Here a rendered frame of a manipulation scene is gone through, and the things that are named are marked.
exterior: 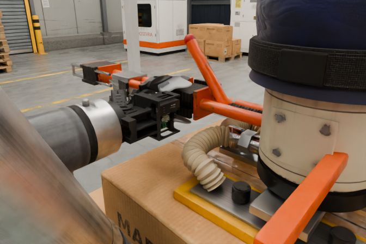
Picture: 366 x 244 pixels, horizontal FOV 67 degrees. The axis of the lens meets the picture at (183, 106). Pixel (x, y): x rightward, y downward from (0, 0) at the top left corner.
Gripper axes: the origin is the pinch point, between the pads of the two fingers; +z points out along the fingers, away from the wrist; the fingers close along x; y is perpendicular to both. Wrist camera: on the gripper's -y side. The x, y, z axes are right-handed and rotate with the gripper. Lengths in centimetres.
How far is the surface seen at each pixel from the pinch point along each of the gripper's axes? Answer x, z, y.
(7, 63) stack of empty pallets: -100, 149, -652
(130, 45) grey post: -28, 178, -249
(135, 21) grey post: 1, 185, -246
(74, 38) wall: -85, 442, -908
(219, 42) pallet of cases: -66, 563, -381
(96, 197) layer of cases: -65, 10, -63
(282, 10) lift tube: 17.3, -10.3, 24.3
